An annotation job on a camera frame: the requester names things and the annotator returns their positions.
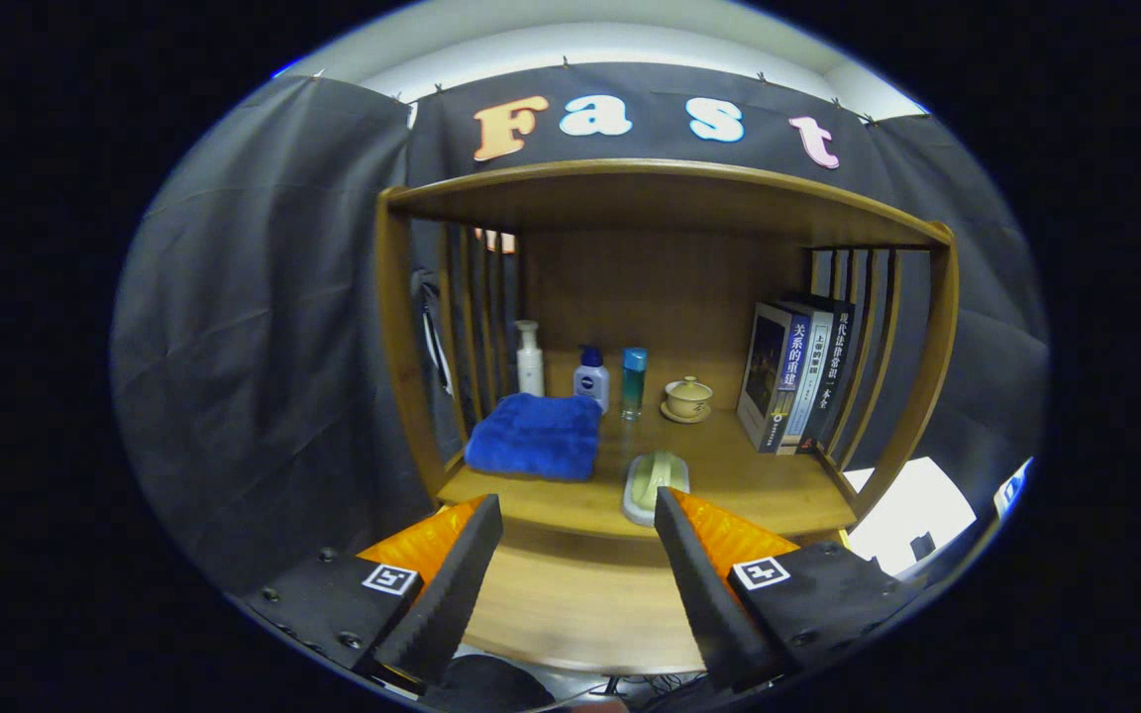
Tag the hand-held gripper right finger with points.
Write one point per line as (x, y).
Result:
(704, 604)

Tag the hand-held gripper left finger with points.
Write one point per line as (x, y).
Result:
(452, 604)

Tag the wooden drawer with black knob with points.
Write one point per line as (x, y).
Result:
(580, 604)

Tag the clear dish with green soap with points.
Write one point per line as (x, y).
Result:
(655, 485)

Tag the wooden countertop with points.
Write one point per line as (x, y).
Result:
(729, 485)

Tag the wooden cabinet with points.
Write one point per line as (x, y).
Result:
(650, 287)

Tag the person's dark clothing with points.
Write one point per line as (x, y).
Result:
(491, 688)

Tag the blue folded towel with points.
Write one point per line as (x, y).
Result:
(531, 436)

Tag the beige lidded teacup with saucer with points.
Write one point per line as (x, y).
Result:
(687, 401)

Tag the teal glass bottle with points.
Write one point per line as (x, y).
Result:
(634, 381)

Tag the white storage box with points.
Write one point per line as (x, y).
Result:
(917, 505)

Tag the book with blue spine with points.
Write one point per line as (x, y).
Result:
(764, 371)

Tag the white pump bottle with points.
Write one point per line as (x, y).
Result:
(530, 371)

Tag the white bottle with blue cap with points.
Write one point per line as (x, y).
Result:
(591, 384)

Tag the book with pale spine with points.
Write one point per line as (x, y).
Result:
(811, 381)

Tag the book with black spine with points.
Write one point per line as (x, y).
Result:
(836, 366)

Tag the black backdrop cloth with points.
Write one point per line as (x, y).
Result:
(263, 347)

